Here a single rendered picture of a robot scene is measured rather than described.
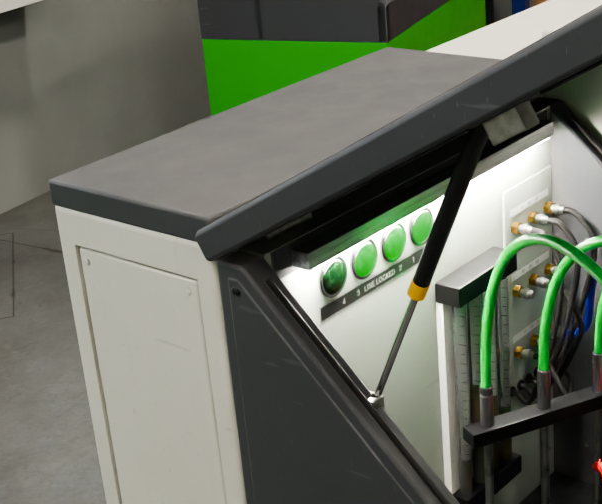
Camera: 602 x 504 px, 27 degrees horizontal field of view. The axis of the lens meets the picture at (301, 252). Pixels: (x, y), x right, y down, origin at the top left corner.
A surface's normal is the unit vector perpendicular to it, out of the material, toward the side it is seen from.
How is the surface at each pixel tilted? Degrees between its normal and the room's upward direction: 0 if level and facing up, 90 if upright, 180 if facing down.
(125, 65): 90
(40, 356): 0
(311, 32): 90
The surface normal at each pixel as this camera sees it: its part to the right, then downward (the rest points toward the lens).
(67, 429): -0.08, -0.92
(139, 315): -0.65, 0.35
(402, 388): 0.76, 0.19
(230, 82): -0.42, 0.39
